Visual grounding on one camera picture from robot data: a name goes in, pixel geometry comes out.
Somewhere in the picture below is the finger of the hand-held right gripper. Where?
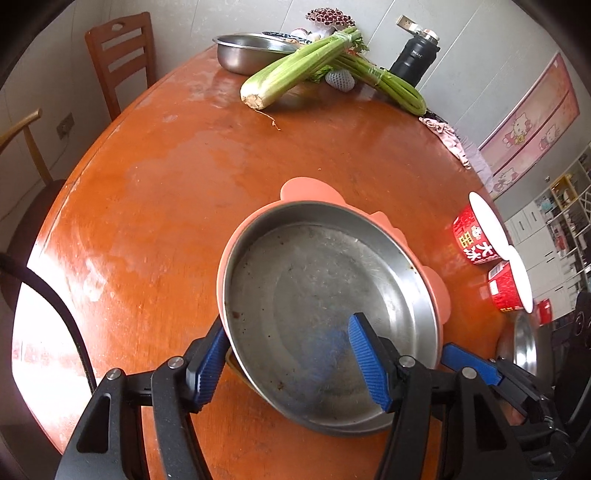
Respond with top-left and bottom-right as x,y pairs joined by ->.
442,343 -> 552,416

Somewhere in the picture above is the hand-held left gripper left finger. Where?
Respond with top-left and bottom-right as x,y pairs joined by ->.
55,318 -> 230,480

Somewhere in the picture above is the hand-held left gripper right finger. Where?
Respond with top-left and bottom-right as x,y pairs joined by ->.
348,312 -> 527,480

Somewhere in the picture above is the large steel bowl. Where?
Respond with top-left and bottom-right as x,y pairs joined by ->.
496,311 -> 541,377

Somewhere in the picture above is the red paper bowl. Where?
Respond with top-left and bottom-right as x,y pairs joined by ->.
451,191 -> 511,267
487,251 -> 534,315

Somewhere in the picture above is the shallow steel plate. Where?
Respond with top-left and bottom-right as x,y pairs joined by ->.
221,203 -> 440,437

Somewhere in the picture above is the white drawer cabinet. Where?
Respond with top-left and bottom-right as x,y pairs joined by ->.
503,143 -> 591,324

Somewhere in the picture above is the pink printed garment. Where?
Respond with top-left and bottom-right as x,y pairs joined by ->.
462,143 -> 497,195

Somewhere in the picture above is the pink frilled cloth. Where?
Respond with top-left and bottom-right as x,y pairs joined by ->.
419,115 -> 476,171

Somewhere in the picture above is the pink cartoon curtain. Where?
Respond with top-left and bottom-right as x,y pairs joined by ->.
478,52 -> 580,199

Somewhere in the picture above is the light wooden armchair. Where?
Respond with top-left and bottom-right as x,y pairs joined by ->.
0,108 -> 70,315

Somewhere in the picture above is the dark green celery bunch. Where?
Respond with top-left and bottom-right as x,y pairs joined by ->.
318,51 -> 428,116

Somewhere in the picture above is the white foam net fruit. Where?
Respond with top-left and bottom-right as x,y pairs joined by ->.
324,69 -> 356,90

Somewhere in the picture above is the pale green celery bunch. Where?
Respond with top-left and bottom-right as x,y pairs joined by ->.
240,26 -> 365,110

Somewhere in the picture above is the black thermos bottle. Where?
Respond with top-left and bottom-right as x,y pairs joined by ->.
389,28 -> 441,88

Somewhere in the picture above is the small steel basin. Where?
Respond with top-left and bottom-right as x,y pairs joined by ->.
212,33 -> 305,75

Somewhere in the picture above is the dark red flower ornament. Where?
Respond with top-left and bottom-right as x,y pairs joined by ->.
305,7 -> 356,29

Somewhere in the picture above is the brown wooden chair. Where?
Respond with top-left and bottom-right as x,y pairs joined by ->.
84,11 -> 158,123

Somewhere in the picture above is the black cable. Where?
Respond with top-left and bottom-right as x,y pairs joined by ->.
0,251 -> 98,393

